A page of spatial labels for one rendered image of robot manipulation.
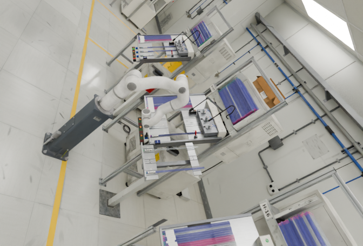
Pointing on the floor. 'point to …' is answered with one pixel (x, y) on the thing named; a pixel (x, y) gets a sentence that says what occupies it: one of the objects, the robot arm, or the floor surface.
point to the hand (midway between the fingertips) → (146, 135)
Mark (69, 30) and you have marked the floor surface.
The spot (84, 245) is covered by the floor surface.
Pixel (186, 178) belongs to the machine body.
